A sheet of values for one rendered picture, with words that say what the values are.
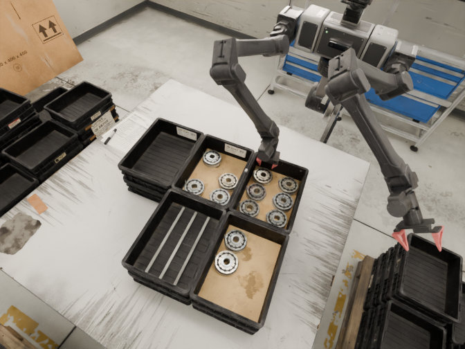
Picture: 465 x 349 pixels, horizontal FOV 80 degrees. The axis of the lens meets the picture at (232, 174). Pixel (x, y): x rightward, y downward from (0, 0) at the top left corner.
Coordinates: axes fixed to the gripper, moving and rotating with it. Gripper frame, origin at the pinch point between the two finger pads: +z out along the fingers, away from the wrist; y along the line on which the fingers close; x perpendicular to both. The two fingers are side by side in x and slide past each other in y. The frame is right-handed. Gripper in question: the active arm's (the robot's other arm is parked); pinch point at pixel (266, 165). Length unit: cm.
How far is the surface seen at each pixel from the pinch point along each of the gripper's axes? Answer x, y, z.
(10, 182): -23, -176, 64
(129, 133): 16, -92, 23
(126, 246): -53, -56, 23
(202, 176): -9.8, -31.6, 10.8
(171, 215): -36, -38, 11
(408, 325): -39, 99, 58
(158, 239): -49, -39, 10
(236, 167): 2.6, -16.0, 11.3
